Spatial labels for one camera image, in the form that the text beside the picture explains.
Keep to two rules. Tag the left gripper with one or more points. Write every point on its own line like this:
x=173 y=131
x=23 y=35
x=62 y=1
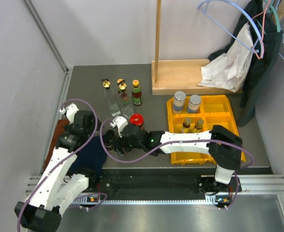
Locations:
x=67 y=127

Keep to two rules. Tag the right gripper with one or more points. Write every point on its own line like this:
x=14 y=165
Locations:
x=120 y=141

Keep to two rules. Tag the black cap spice jar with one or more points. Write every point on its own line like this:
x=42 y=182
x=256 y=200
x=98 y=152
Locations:
x=120 y=151
x=108 y=145
x=110 y=134

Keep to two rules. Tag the small brown cap bottle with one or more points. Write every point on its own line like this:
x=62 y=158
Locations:
x=186 y=126

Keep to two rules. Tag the silver lid spice jar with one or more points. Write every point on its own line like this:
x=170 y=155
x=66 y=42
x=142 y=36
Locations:
x=193 y=104
x=178 y=102

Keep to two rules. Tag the yellow label brown cap bottle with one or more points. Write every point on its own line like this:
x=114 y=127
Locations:
x=198 y=126

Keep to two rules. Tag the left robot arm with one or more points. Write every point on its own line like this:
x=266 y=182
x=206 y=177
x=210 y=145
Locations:
x=43 y=209

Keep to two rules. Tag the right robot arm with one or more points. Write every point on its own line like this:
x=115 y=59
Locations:
x=221 y=144

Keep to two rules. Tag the red lid jar right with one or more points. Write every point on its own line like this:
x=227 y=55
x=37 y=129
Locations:
x=138 y=120

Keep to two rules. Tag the brown orange cloth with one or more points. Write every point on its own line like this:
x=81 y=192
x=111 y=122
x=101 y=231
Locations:
x=59 y=129

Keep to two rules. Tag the black cap spice jar back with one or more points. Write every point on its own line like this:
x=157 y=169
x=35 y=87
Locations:
x=110 y=134

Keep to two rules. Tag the navy blue cloth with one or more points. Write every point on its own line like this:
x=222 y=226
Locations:
x=92 y=156

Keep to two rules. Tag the clear bottle red label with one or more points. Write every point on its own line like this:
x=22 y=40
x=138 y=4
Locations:
x=126 y=103

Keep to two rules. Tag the clear bottle gold pourer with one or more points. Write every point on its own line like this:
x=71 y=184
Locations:
x=111 y=98

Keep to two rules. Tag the red sauce bottle yellow cap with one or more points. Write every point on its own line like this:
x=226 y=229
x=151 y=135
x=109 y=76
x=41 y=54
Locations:
x=136 y=93

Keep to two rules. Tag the yellow bin middle left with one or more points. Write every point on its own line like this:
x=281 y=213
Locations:
x=175 y=124

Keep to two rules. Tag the yellow bin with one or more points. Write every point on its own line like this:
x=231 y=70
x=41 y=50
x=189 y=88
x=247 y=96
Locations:
x=175 y=124
x=243 y=159
x=171 y=115
x=189 y=157
x=215 y=104
x=227 y=121

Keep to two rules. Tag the green bottle gold pourer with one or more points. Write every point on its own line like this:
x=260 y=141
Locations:
x=120 y=82

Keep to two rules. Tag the yellow bin back left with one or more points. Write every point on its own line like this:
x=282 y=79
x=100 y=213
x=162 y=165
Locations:
x=171 y=115

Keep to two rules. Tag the yellow bin front left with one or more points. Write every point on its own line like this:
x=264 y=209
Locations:
x=189 y=157

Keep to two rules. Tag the yellow bin back right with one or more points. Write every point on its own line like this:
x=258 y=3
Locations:
x=215 y=104

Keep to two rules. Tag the yellow bin middle right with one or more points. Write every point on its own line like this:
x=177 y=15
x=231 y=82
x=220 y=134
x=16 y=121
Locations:
x=227 y=121

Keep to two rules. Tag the yellow bin front right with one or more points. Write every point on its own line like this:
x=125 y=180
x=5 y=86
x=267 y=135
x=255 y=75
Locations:
x=243 y=159

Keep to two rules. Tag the white crumpled cloth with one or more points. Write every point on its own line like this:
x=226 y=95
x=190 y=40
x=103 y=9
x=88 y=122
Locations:
x=229 y=70

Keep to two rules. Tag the wooden pole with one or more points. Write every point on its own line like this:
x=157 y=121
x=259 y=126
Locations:
x=157 y=38

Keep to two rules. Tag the blue clothes hanger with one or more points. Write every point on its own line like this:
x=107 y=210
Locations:
x=257 y=46

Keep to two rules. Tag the dark green jacket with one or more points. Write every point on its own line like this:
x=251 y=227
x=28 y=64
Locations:
x=260 y=69

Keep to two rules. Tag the pink clothes hanger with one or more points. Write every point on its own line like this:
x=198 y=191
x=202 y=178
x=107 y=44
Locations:
x=262 y=36

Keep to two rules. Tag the green clothes hanger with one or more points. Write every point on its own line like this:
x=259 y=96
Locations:
x=269 y=8

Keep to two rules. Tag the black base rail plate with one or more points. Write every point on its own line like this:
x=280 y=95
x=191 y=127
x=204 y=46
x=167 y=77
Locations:
x=114 y=185

